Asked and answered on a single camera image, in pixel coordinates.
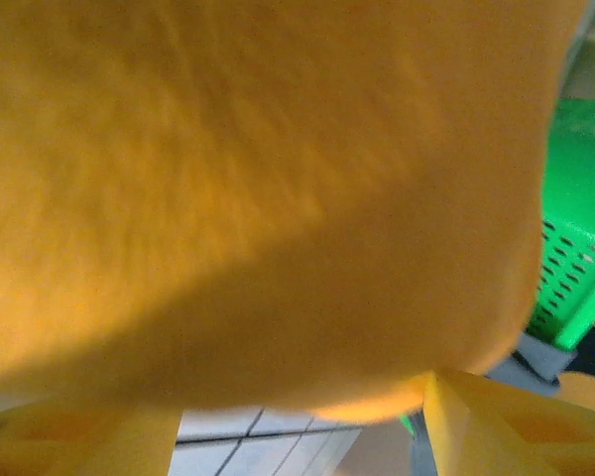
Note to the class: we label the green plastic laundry basket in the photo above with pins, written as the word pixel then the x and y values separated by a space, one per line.
pixel 580 173

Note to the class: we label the mustard yellow t-shirt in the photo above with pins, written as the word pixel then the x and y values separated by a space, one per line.
pixel 228 198

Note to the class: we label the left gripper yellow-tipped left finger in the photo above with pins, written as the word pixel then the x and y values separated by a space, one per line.
pixel 79 441

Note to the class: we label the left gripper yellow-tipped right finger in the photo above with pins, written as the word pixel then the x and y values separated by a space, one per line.
pixel 501 436

